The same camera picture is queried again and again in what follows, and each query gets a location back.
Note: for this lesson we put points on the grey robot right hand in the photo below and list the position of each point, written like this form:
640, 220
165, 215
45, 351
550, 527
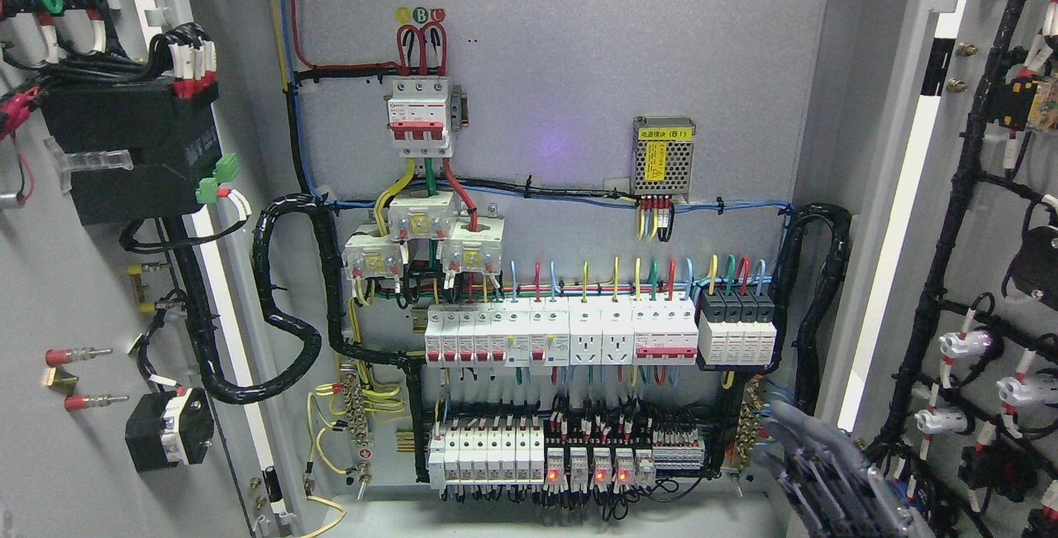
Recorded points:
830, 484

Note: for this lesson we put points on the grey cabinet door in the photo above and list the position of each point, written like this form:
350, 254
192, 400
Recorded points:
64, 285
898, 134

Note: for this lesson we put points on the black surge protector block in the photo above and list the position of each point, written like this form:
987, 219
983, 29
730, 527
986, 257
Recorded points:
736, 333

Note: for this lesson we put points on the white socket breaker row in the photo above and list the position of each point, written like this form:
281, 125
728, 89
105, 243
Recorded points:
533, 334

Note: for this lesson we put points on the relay terminal row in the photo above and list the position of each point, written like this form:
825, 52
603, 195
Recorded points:
566, 454

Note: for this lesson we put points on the metal mesh power supply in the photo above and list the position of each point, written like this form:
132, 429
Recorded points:
662, 163

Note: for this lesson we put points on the white current transformers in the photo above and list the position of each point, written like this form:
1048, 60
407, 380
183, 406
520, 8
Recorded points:
414, 221

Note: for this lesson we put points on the red white main breaker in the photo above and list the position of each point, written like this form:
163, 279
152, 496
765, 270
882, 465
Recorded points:
424, 114

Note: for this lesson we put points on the yellow terminal connector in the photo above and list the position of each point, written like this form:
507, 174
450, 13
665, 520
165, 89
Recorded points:
148, 299

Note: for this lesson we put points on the black digital power meter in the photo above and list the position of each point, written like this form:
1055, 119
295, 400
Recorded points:
136, 150

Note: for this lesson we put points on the red terminal connector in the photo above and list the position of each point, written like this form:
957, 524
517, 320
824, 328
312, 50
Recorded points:
63, 377

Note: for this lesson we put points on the white rotary switch left door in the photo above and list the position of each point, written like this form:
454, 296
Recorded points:
169, 428

